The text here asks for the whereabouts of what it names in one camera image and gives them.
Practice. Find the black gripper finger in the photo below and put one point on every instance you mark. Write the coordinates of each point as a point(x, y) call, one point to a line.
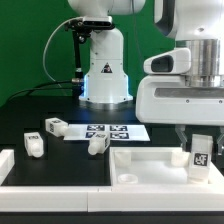
point(180, 131)
point(220, 140)

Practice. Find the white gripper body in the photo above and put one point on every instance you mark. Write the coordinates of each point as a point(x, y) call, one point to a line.
point(163, 96)

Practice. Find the white square table top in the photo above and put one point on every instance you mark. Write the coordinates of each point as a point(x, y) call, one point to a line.
point(142, 166)

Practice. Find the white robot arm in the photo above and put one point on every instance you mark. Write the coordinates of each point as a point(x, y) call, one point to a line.
point(194, 24)

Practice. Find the white obstacle fence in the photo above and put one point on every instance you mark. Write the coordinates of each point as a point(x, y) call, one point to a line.
point(123, 198)

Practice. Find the white fiducial tag sheet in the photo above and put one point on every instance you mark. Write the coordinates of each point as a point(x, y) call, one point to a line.
point(117, 132)

